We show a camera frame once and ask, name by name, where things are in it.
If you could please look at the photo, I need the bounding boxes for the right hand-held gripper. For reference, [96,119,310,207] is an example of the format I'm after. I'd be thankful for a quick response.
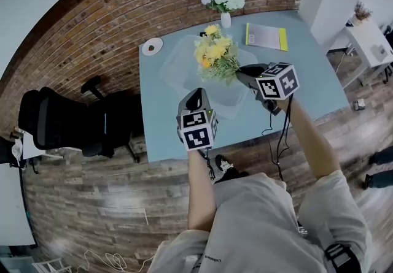
[236,63,300,116]

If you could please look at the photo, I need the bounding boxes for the right hand-held gripper black cable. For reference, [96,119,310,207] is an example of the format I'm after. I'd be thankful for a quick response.
[260,95,293,181]

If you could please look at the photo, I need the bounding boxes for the black strap buckle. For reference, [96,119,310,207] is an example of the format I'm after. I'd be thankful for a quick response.
[324,242,363,273]

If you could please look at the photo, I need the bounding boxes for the yellow-edged white book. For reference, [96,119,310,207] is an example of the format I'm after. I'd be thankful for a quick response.
[245,22,289,52]

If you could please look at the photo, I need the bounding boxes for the person's left forearm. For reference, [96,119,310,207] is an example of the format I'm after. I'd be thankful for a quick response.
[186,148,217,231]

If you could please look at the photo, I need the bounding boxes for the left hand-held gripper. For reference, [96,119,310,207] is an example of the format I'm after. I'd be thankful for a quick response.
[176,88,220,152]

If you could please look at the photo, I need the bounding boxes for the person's light grey sweatshirt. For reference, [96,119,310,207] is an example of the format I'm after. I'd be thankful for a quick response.
[147,170,374,273]

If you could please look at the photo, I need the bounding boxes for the white and purple vase flowers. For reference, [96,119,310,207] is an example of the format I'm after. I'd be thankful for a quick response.
[201,0,246,15]

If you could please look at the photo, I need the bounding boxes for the person's left black shoe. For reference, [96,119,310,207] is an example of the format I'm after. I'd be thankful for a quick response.
[214,155,249,185]

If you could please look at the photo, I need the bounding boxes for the black office chair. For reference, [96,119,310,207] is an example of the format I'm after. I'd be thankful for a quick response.
[18,75,142,164]

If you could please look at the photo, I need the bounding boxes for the white floor cable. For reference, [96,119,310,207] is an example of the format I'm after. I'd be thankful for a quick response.
[82,250,154,273]

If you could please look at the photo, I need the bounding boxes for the yellow artificial flowers bouquet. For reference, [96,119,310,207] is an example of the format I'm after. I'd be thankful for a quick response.
[193,24,242,87]

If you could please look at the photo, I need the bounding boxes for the white desk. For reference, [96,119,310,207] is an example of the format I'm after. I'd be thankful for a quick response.
[0,160,38,247]
[327,17,393,88]

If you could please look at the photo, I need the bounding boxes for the white round plate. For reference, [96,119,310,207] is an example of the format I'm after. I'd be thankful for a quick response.
[141,37,163,56]

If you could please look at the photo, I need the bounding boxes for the person's right forearm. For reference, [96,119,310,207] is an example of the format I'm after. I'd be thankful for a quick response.
[287,95,341,179]

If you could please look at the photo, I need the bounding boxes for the clear plastic storage bin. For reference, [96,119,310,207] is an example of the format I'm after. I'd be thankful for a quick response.
[159,34,259,121]

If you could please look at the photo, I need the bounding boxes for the white ceramic vase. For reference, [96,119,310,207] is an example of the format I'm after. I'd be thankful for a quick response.
[220,11,232,29]

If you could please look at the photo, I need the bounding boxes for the dried plant in pot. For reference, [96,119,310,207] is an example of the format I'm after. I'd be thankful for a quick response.
[352,1,374,26]

